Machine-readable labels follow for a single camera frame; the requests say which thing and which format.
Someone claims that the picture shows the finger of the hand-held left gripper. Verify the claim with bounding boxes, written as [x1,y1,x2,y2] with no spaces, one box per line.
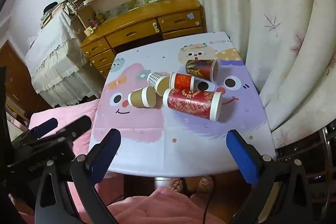
[28,118,59,139]
[56,115,92,140]

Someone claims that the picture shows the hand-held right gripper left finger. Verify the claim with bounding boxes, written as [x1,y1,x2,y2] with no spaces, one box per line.
[34,128,122,224]

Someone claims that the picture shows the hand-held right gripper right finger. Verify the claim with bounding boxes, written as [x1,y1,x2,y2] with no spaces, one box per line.
[226,129,315,224]

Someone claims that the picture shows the brown white-rimmed paper cup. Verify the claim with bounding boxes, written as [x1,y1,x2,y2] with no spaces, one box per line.
[127,86,156,108]

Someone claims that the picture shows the large red patterned paper cup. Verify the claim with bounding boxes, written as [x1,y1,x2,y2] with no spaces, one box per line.
[162,88,223,122]

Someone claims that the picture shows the checkered brown paper cup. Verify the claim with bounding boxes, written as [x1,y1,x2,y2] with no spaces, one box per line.
[147,72,172,96]

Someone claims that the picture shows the small red paper cup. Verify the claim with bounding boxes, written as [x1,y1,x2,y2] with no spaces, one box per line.
[169,72,196,90]

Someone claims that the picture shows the dark red black paper cup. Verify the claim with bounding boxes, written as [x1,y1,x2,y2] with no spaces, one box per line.
[185,58,219,82]

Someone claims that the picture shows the pink bed sheet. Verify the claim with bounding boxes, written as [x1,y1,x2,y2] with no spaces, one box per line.
[28,100,101,136]

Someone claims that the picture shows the floral slippers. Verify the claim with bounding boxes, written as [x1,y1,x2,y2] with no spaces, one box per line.
[169,176,216,195]

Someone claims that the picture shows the dark wooden cabinet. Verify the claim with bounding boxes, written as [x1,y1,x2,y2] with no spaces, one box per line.
[0,40,51,123]

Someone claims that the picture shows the cartoon printed table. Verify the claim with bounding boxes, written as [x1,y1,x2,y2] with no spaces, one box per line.
[89,31,277,178]

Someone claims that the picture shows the white lace covered furniture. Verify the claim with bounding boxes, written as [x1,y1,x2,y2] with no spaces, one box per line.
[24,9,103,108]

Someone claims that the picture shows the pink fleece garment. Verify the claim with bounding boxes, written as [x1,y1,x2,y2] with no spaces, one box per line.
[104,185,227,224]

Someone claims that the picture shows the stack of books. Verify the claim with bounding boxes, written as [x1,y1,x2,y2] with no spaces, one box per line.
[40,3,67,28]

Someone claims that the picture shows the wooden desk with drawers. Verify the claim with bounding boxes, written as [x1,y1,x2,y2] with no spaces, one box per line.
[79,0,208,78]

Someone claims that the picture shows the grey table post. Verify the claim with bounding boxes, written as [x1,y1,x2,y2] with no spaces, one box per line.
[154,177,172,191]

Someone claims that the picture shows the metal chair frame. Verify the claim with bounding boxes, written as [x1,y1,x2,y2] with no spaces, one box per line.
[318,125,336,177]

